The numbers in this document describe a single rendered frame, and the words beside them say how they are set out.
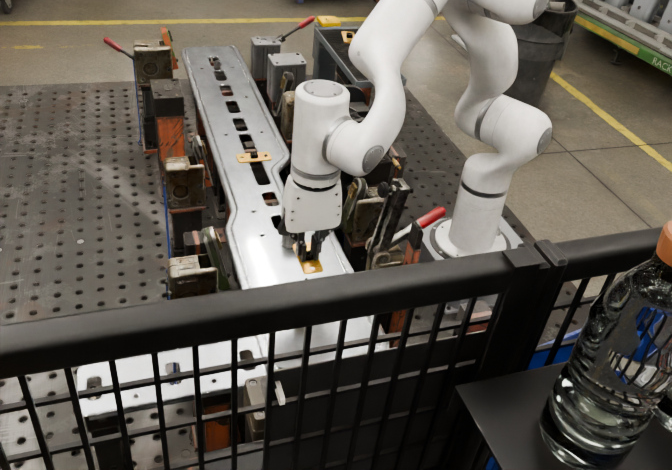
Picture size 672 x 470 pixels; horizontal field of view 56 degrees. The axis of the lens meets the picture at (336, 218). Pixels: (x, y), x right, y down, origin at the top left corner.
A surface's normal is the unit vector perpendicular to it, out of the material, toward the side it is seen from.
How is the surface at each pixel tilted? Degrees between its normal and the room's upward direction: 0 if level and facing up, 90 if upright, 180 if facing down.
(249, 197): 0
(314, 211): 92
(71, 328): 0
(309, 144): 91
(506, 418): 0
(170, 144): 90
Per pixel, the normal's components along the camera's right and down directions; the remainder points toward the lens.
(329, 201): 0.40, 0.58
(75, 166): 0.10, -0.79
